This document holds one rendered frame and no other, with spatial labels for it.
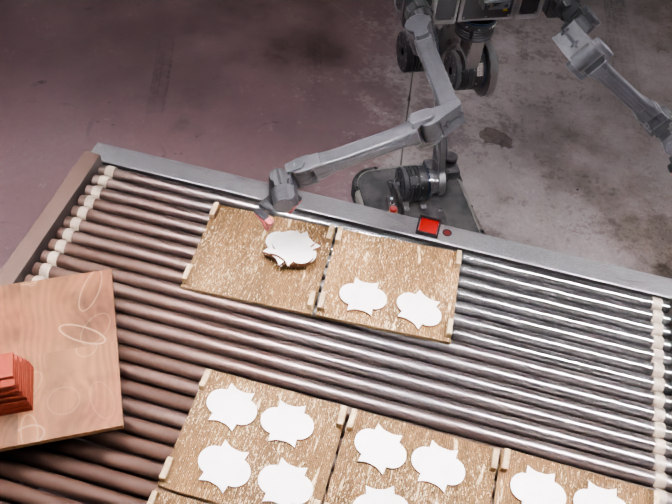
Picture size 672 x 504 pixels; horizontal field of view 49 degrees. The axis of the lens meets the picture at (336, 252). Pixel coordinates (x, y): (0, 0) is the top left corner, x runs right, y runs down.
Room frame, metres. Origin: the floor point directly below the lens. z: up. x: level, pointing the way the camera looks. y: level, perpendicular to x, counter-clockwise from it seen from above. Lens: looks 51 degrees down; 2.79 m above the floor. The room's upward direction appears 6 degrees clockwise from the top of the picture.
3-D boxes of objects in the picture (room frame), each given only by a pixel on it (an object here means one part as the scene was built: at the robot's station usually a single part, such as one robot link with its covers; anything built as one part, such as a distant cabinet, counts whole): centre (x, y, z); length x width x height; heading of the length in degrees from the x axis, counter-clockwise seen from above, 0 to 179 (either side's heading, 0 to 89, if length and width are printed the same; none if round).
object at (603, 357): (1.35, -0.07, 0.90); 1.95 x 0.05 x 0.05; 80
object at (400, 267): (1.38, -0.18, 0.93); 0.41 x 0.35 x 0.02; 83
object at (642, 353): (1.40, -0.08, 0.90); 1.95 x 0.05 x 0.05; 80
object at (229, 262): (1.44, 0.23, 0.93); 0.41 x 0.35 x 0.02; 83
